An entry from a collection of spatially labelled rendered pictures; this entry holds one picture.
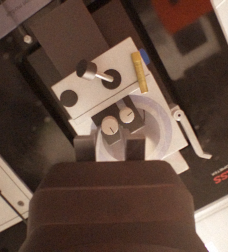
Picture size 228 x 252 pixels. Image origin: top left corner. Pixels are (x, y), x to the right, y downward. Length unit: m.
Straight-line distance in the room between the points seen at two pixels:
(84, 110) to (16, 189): 0.24
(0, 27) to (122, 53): 0.19
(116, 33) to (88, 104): 0.14
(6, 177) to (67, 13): 0.27
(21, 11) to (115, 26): 0.13
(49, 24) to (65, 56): 0.04
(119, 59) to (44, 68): 0.15
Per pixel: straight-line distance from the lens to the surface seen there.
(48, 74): 0.29
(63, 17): 0.22
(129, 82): 0.17
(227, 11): 1.72
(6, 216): 0.42
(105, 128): 0.16
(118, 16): 0.29
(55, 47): 0.21
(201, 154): 0.23
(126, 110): 0.16
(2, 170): 0.36
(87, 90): 0.17
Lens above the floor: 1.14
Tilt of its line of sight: 15 degrees up
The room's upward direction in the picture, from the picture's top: 148 degrees clockwise
